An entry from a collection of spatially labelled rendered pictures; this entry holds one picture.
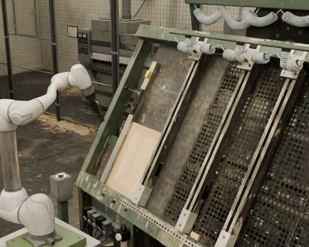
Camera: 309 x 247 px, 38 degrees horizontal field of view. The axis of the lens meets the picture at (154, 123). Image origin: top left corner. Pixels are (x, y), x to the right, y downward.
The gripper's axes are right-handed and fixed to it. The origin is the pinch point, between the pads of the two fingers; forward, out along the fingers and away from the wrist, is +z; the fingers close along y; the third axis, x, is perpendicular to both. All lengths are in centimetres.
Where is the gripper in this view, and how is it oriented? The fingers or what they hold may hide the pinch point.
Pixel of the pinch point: (100, 117)
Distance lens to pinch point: 315.5
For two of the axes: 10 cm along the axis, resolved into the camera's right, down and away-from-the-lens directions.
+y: -6.7, -1.6, 7.2
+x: -6.6, 5.7, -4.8
